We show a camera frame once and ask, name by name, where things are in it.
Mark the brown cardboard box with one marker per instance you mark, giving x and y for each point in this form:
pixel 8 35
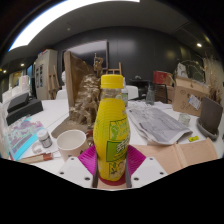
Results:
pixel 183 96

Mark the small glass jar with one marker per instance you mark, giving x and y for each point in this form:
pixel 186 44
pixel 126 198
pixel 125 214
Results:
pixel 184 120

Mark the red box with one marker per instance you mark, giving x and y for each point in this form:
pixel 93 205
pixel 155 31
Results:
pixel 162 77

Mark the yellow drink bottle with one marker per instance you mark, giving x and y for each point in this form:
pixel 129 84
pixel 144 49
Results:
pixel 110 133

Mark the long ceiling light panel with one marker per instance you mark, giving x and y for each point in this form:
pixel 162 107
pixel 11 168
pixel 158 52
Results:
pixel 66 13

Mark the white plaster bust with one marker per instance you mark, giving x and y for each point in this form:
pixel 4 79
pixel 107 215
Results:
pixel 63 80

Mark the round ceiling spotlight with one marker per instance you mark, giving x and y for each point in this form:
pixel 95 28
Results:
pixel 199 44

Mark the flat round red coaster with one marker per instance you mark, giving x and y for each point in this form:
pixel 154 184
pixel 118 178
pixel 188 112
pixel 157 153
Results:
pixel 103 182

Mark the small paint jar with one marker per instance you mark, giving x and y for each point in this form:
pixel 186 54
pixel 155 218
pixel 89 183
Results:
pixel 45 139

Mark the clear green-label spray bottle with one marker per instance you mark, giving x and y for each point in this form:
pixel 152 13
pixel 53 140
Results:
pixel 125 98

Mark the grey pot saucer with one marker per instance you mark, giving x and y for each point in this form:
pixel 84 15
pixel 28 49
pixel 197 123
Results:
pixel 205 132

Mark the colourful book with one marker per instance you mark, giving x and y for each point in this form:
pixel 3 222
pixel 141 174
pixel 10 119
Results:
pixel 21 136

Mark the dark potted dried plant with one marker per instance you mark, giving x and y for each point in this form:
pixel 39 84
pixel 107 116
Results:
pixel 210 115

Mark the large black box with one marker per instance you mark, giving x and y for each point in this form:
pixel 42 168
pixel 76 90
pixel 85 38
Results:
pixel 25 111

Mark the cream dotted cup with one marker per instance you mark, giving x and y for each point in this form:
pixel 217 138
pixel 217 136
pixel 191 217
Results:
pixel 71 143

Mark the black wall screen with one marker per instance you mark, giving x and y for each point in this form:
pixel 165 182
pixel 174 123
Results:
pixel 90 50

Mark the wooden easel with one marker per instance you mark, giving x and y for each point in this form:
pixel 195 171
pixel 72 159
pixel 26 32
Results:
pixel 115 70
pixel 53 81

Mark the brown twig sculpture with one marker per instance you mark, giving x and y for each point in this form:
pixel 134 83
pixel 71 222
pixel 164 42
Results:
pixel 85 96

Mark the white chair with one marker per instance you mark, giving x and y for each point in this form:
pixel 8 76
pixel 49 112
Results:
pixel 61 94
pixel 133 91

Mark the white cabinet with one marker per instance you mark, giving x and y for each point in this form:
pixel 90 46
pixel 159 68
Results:
pixel 45 73

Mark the small yellow block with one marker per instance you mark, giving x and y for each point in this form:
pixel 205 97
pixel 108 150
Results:
pixel 193 138

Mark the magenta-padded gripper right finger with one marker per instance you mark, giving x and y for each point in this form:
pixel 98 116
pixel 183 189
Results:
pixel 146 170

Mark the grey newspaper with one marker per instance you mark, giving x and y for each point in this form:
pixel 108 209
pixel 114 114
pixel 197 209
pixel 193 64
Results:
pixel 156 125

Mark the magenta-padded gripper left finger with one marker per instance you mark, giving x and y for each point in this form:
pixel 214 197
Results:
pixel 78 170

